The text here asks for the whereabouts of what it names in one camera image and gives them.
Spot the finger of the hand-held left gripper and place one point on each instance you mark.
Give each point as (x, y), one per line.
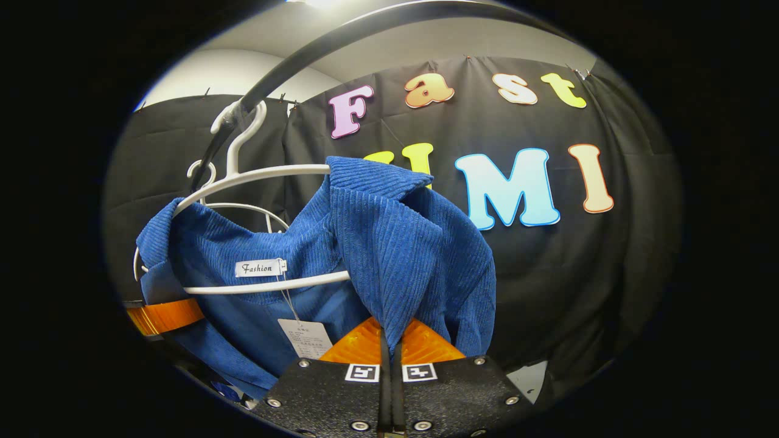
(164, 316)

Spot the black backdrop cloth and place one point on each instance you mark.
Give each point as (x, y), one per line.
(548, 274)

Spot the white plastic clothes hanger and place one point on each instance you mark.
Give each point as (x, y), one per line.
(261, 174)
(243, 208)

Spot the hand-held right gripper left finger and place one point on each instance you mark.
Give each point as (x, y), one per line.
(328, 395)

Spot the black metal clothes rack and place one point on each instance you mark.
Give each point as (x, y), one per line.
(316, 52)

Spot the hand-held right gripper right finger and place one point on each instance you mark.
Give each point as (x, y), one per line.
(450, 395)

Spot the large ceiling light panel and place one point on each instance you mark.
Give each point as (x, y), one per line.
(319, 3)

